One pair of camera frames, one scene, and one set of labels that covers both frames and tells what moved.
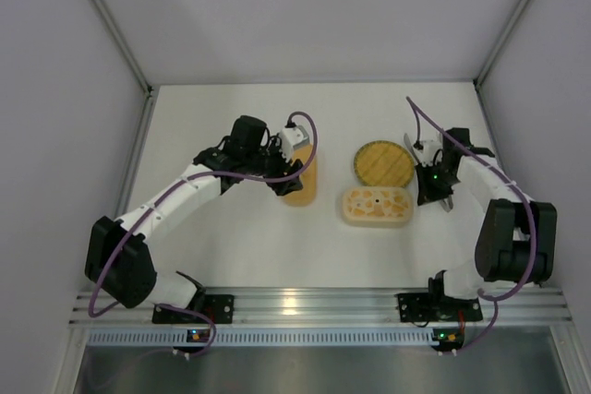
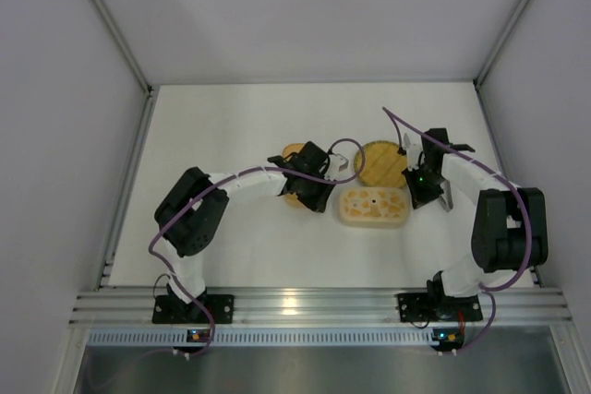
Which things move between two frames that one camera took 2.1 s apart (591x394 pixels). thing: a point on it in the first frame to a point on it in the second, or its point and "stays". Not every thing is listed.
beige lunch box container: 379,222 stays
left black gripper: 286,173 to 316,196
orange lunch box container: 300,199 stays
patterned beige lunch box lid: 378,203 stays
